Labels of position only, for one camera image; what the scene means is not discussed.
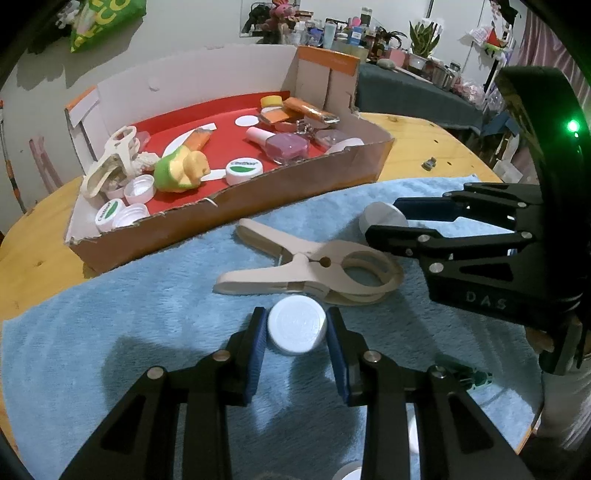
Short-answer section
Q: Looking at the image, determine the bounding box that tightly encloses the plain white bottle cap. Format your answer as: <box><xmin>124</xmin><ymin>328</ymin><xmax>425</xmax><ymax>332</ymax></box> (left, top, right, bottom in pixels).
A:
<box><xmin>267</xmin><ymin>295</ymin><xmax>327</xmax><ymax>355</ymax></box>

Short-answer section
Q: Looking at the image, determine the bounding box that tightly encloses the pink plush bunny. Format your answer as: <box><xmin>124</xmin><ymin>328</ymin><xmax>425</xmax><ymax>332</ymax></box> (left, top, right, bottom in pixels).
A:
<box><xmin>266</xmin><ymin>0</ymin><xmax>297</xmax><ymax>30</ymax></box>

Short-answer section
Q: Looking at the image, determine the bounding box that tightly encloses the green logo Cestbon cap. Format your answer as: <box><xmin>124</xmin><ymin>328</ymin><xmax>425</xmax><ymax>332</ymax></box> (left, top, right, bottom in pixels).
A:
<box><xmin>225</xmin><ymin>157</ymin><xmax>263</xmax><ymax>186</ymax></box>

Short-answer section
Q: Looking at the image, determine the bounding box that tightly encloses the green yellow squishy toy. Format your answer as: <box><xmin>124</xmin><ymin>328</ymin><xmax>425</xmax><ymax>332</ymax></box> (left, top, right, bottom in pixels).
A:
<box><xmin>153</xmin><ymin>145</ymin><xmax>211</xmax><ymax>193</ymax></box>

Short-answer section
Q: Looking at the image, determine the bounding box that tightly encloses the white cap in box corner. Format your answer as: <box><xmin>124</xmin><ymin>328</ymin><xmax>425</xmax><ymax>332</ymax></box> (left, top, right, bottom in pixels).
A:
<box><xmin>123</xmin><ymin>174</ymin><xmax>156</xmax><ymax>205</ymax></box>

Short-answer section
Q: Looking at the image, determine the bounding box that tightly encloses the square orange snack packet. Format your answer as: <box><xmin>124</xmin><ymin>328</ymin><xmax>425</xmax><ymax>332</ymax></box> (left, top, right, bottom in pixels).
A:
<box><xmin>259</xmin><ymin>107</ymin><xmax>297</xmax><ymax>125</ymax></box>

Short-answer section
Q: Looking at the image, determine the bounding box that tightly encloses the small grey metal piece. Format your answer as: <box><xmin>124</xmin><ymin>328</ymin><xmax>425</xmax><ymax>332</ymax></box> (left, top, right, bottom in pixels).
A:
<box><xmin>422</xmin><ymin>157</ymin><xmax>437</xmax><ymax>171</ymax></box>

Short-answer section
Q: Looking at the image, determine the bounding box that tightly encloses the potted green plant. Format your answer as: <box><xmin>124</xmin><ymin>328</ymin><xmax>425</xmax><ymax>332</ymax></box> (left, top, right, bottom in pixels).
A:
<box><xmin>410</xmin><ymin>21</ymin><xmax>441</xmax><ymax>59</ymax></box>

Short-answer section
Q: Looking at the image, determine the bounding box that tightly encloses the long orange snack packet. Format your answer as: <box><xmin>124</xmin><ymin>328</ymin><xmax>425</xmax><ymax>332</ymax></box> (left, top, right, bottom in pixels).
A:
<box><xmin>283</xmin><ymin>97</ymin><xmax>341</xmax><ymax>129</ymax></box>

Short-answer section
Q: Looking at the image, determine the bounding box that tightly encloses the clear small plastic case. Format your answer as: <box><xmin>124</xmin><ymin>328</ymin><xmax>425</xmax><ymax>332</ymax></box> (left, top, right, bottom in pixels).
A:
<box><xmin>312</xmin><ymin>129</ymin><xmax>349</xmax><ymax>151</ymax></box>

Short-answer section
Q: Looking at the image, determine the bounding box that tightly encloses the green shopping bag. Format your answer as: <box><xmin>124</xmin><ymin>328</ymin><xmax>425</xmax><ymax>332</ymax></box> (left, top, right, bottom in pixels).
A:
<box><xmin>70</xmin><ymin>0</ymin><xmax>147</xmax><ymax>53</ymax></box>

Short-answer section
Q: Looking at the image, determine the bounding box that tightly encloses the cardboard box with red bottom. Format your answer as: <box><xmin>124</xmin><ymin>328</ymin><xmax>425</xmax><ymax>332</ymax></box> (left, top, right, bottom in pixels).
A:
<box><xmin>65</xmin><ymin>45</ymin><xmax>394</xmax><ymax>273</ymax></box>

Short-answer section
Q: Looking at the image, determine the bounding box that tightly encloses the blue fluffy towel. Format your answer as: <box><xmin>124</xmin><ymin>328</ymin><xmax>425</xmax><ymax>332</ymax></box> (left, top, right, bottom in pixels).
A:
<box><xmin>0</xmin><ymin>174</ymin><xmax>546</xmax><ymax>480</ymax></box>

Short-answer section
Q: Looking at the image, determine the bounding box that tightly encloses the white cap with grey print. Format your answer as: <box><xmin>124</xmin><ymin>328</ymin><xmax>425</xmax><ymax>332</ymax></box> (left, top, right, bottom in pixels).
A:
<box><xmin>359</xmin><ymin>202</ymin><xmax>409</xmax><ymax>235</ymax></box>

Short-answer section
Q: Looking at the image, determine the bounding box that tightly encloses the yellow bottle cap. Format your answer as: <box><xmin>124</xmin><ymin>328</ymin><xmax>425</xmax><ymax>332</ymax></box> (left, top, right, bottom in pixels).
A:
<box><xmin>260</xmin><ymin>95</ymin><xmax>283</xmax><ymax>110</ymax></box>

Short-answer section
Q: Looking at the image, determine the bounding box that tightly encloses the beige clothespin in box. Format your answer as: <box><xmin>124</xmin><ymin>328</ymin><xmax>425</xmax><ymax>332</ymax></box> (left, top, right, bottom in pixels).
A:
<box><xmin>80</xmin><ymin>126</ymin><xmax>140</xmax><ymax>199</ymax></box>

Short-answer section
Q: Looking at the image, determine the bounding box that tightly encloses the silver hair claw clip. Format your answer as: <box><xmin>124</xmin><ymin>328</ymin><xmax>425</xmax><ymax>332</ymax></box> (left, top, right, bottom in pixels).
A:
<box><xmin>294</xmin><ymin>117</ymin><xmax>320</xmax><ymax>137</ymax></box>

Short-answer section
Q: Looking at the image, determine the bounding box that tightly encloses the large beige clothespin on towel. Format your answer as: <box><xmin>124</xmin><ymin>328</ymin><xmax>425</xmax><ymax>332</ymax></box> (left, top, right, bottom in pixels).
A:
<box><xmin>213</xmin><ymin>218</ymin><xmax>404</xmax><ymax>306</ymax></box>

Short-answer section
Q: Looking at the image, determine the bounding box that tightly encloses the orange handled broom stick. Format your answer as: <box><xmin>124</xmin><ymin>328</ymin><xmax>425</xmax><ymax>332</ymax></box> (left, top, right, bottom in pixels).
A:
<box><xmin>0</xmin><ymin>99</ymin><xmax>27</xmax><ymax>215</ymax></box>

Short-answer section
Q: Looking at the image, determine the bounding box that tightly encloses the dark green clothed side table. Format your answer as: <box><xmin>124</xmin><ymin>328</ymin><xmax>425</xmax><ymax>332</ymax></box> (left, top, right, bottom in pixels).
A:
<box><xmin>356</xmin><ymin>64</ymin><xmax>483</xmax><ymax>133</ymax></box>

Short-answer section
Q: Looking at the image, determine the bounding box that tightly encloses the purple nail polish bottle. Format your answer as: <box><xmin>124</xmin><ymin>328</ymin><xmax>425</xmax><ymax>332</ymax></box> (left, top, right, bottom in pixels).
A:
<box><xmin>245</xmin><ymin>127</ymin><xmax>310</xmax><ymax>165</ymax></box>

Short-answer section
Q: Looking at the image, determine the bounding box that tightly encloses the upturned white cap in box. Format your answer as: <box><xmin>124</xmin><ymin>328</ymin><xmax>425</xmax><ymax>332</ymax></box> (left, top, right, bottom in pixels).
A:
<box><xmin>112</xmin><ymin>203</ymin><xmax>150</xmax><ymax>229</ymax></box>

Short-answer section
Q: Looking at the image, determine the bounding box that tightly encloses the green logo cap in corner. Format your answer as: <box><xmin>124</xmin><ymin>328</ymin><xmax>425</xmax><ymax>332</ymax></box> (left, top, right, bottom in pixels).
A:
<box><xmin>94</xmin><ymin>198</ymin><xmax>126</xmax><ymax>233</ymax></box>

